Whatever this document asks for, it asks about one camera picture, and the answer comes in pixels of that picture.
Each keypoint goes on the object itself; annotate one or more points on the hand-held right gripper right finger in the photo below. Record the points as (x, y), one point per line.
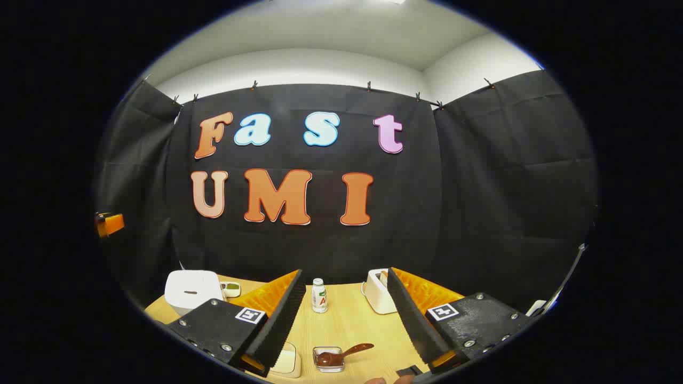
(411, 320)

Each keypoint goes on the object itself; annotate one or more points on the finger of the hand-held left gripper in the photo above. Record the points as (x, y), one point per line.
(109, 224)

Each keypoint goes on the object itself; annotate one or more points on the white toaster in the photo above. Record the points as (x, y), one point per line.
(376, 293)

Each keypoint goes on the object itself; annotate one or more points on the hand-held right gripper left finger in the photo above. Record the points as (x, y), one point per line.
(283, 320)

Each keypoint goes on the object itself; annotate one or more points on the brown wooden spoon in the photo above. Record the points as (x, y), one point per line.
(352, 350)

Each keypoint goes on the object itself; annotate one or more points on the white rice cooker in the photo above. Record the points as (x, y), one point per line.
(189, 285)

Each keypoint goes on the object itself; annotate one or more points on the black backdrop cloth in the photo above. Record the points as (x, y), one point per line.
(427, 213)

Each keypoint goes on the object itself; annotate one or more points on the cream square rice box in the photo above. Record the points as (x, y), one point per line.
(288, 365)

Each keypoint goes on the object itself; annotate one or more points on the white flat object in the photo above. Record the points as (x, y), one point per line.
(536, 308)

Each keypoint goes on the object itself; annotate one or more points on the small white sauce dish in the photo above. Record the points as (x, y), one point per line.
(232, 289)

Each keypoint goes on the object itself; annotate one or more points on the white drink bottle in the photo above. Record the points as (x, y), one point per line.
(319, 298)

